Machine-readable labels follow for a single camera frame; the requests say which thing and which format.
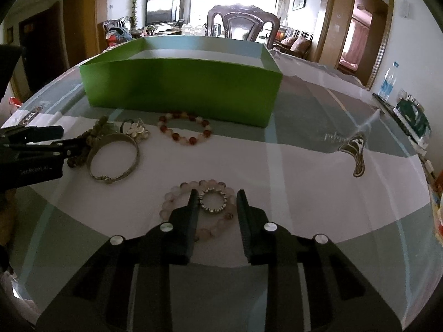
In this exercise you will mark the metal bangle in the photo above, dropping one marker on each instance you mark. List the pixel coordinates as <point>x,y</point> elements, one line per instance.
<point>114,138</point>

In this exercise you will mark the grey and white printed tablecloth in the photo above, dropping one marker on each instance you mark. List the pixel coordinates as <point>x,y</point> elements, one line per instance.
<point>311,179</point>

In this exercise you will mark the wooden sofa with cushions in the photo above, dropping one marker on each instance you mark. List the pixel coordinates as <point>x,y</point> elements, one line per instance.
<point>297,45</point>

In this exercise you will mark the clear plastic water bottle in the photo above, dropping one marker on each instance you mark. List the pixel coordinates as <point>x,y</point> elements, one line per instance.
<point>388,84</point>

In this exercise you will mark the green cardboard box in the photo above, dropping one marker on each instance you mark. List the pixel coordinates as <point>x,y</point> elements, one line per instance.
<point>173,90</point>

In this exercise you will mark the green vine garland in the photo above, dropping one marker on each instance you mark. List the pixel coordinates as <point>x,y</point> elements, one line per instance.
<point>134,0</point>

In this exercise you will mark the dark green carton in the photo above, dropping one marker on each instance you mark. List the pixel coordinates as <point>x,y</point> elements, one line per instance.
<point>413,119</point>

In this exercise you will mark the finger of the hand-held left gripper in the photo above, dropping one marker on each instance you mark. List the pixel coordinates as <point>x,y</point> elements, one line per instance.
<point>48,132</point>
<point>69,148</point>

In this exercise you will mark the chair piled with clothes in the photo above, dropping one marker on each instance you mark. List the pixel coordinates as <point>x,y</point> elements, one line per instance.
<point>116,34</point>

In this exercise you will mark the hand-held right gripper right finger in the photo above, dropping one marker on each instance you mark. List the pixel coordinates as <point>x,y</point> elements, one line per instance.
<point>241,202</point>

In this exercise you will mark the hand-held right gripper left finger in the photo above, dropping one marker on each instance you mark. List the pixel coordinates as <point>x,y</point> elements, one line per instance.
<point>192,200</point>

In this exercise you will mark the flat screen television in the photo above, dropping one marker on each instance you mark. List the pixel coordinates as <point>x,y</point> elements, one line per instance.
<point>159,8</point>

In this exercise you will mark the white wall switch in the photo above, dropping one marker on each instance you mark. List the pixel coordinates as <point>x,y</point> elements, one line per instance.
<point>405,9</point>

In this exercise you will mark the red and white packet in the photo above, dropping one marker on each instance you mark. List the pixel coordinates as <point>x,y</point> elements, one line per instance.
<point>15,101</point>

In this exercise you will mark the dark wooden dining chair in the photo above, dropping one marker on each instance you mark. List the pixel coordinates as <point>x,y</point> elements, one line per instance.
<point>216,20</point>

